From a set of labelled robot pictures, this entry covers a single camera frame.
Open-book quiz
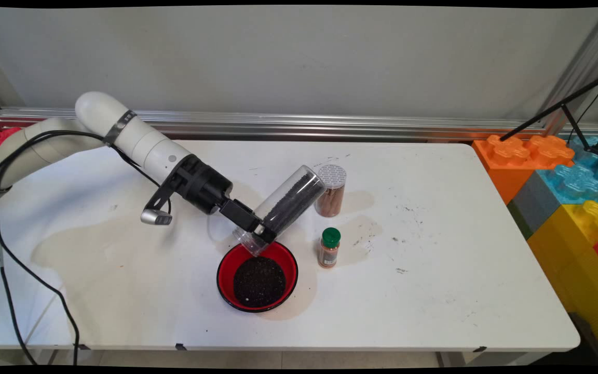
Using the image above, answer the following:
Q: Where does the black camera cable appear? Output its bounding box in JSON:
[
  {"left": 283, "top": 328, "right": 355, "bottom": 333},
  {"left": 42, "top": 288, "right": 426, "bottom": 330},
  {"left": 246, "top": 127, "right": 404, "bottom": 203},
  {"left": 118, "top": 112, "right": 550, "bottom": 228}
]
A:
[{"left": 0, "top": 130, "right": 172, "bottom": 365}]

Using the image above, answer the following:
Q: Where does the red bowl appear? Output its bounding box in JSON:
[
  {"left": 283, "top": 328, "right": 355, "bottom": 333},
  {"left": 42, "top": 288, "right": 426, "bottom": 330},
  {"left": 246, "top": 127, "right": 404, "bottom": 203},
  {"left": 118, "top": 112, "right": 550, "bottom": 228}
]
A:
[{"left": 216, "top": 240, "right": 300, "bottom": 313}]

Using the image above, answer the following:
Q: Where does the grey foam block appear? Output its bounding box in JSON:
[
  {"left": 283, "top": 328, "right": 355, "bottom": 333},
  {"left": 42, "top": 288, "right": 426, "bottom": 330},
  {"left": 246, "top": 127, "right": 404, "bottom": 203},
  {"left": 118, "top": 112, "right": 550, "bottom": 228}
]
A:
[{"left": 507, "top": 171, "right": 562, "bottom": 241}]

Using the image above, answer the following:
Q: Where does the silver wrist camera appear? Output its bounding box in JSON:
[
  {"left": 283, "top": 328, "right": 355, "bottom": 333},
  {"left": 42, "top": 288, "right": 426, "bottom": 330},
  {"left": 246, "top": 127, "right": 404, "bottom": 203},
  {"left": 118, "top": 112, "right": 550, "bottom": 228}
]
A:
[{"left": 140, "top": 208, "right": 173, "bottom": 226}]

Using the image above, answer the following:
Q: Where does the brown-filled jar silver lid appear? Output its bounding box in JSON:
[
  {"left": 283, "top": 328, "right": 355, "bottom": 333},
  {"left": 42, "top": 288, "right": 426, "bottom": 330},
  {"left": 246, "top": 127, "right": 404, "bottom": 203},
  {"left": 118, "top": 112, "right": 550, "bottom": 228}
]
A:
[{"left": 315, "top": 164, "right": 347, "bottom": 218}]

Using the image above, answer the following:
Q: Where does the clear plastic jar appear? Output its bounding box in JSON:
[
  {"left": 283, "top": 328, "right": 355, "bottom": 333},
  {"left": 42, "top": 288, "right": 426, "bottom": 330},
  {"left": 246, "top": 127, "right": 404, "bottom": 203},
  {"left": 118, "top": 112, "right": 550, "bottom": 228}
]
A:
[{"left": 233, "top": 165, "right": 327, "bottom": 258}]

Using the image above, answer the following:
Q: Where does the spice bottle green cap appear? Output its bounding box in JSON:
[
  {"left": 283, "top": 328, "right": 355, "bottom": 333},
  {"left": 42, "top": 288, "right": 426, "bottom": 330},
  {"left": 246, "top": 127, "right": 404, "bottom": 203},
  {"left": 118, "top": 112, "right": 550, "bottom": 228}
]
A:
[{"left": 318, "top": 227, "right": 342, "bottom": 269}]

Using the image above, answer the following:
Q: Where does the blue foam block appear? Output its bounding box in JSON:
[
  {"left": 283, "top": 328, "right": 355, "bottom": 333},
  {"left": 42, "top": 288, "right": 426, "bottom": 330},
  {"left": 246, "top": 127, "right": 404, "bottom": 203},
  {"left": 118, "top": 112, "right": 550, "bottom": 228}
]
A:
[{"left": 536, "top": 136, "right": 598, "bottom": 205}]

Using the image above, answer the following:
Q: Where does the black seeds heap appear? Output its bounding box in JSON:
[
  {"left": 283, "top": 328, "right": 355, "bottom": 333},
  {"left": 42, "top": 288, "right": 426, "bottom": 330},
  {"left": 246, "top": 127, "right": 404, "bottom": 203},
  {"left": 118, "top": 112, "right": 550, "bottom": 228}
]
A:
[{"left": 233, "top": 256, "right": 288, "bottom": 308}]

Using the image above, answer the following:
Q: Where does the aluminium wall rail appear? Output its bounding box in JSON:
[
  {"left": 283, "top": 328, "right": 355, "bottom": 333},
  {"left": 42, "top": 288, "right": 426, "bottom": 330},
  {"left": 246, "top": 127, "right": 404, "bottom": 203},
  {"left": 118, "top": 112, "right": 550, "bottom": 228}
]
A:
[{"left": 0, "top": 106, "right": 598, "bottom": 143}]

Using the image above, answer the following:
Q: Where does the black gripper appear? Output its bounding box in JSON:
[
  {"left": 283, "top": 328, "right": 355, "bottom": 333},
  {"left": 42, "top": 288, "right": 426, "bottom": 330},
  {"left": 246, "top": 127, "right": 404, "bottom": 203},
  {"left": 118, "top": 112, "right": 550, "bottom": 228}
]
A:
[{"left": 164, "top": 154, "right": 278, "bottom": 245}]

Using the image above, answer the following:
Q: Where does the orange foam block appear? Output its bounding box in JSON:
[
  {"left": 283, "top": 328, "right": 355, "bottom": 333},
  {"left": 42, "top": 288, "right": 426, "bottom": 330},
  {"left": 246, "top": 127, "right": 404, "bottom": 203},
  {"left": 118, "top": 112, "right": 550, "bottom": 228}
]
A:
[{"left": 472, "top": 134, "right": 575, "bottom": 206}]

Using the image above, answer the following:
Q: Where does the black tripod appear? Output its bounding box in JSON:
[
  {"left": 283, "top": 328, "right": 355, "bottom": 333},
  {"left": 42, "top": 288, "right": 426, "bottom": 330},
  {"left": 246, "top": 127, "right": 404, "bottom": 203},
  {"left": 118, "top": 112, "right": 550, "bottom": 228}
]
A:
[{"left": 499, "top": 68, "right": 598, "bottom": 159}]

